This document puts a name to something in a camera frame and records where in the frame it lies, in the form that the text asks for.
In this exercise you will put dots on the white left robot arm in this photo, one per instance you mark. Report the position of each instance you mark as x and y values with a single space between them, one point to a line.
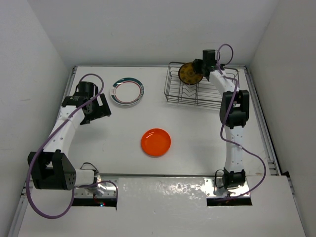
52 169

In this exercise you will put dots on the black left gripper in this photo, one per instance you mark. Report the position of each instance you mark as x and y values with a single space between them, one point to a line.
102 110

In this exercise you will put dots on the yellow patterned plate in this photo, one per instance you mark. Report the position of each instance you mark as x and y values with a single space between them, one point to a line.
188 76

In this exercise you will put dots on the white plate dark red rim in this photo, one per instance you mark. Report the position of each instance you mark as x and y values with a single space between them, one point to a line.
127 92

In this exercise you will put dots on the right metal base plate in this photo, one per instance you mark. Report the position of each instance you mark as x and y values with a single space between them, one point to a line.
213 191

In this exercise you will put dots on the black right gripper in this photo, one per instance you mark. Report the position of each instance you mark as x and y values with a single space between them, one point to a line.
196 67

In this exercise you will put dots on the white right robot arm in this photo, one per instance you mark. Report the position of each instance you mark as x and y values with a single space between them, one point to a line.
234 114

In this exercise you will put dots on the metal base plate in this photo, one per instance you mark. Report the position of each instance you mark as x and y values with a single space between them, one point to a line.
213 191
107 188

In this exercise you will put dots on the metal wire dish rack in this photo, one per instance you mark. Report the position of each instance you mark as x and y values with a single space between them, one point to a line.
203 94

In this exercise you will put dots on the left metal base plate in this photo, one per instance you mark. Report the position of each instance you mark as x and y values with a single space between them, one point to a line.
107 188

